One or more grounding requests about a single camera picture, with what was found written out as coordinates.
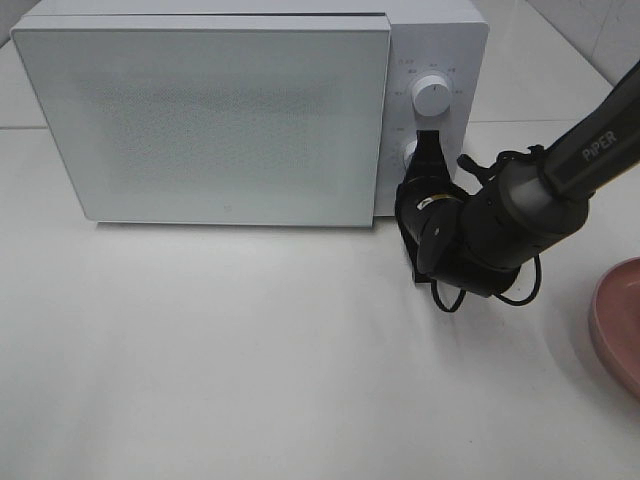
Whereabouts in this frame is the lower white timer knob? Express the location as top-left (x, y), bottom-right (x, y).
top-left (402, 140), bottom-right (417, 171)

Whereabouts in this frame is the white microwave oven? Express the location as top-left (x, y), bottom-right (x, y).
top-left (11, 1), bottom-right (489, 226)

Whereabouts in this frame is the pink round plate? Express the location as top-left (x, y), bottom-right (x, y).
top-left (589, 258), bottom-right (639, 401)

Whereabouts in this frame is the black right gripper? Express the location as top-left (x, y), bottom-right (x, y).
top-left (395, 130), bottom-right (468, 250)

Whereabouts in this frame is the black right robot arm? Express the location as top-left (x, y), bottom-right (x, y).
top-left (395, 66), bottom-right (639, 298)

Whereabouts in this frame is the upper white power knob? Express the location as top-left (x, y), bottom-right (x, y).
top-left (411, 71), bottom-right (453, 117)

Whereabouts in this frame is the white microwave door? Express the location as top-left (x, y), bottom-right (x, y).
top-left (12, 15), bottom-right (390, 227)

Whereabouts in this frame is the black camera cable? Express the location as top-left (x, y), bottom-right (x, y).
top-left (427, 144), bottom-right (546, 315)

